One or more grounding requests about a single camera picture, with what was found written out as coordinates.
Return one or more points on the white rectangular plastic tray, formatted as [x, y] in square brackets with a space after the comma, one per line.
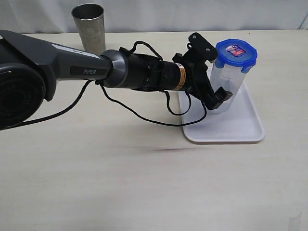
[236, 120]

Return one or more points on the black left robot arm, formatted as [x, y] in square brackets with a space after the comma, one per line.
[30, 69]

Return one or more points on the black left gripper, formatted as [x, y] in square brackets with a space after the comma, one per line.
[198, 85]

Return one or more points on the clear tall plastic container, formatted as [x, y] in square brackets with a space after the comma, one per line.
[230, 78]

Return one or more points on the stainless steel cup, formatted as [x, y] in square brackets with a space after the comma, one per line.
[89, 20]

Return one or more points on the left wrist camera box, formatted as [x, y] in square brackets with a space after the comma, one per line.
[199, 50]

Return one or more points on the blue snap-lock lid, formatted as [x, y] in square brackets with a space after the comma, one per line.
[236, 53]

